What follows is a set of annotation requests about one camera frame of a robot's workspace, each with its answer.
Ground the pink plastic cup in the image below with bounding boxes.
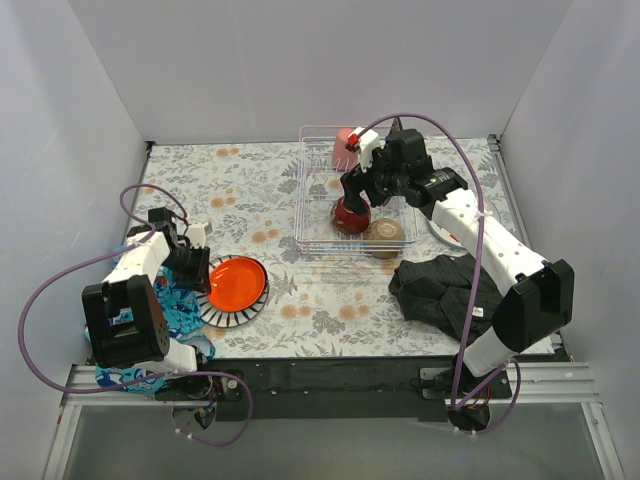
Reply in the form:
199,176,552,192
332,128,358,172

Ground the red floral bowl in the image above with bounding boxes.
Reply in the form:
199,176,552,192
330,196,371,235

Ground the orange round plate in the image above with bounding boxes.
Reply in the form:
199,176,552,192
208,257,261,312

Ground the beige bowl black inside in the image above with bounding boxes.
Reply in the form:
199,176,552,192
364,218,406,259

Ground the black floral square plate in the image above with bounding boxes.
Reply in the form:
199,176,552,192
389,116,404,135

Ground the black round plate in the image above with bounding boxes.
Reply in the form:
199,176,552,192
248,258,269,303

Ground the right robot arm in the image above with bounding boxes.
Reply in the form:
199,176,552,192
341,127,575,399

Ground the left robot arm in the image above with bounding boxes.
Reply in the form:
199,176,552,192
82,207,215,400

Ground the blue patterned cloth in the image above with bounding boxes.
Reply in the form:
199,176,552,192
81,265,216,394

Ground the striped white round plate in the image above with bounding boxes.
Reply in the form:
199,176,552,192
196,255,270,329

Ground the strawberry pattern white plate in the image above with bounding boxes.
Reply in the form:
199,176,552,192
427,213,468,250

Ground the floral tablecloth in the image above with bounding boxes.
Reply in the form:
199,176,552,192
117,134,564,360

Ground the black striped cloth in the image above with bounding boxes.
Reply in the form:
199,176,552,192
389,254,502,344

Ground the black base bar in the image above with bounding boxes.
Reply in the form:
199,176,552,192
149,355,571,424

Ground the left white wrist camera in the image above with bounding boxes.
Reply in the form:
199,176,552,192
183,222,212,248

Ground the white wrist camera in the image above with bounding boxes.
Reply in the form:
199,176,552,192
346,127,381,173
183,222,212,248

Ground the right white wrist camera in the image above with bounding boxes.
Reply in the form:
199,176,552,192
346,127,381,173

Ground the white wire dish rack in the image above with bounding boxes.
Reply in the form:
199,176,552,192
294,125,419,258

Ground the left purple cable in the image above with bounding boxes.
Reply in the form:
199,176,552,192
17,184,254,447

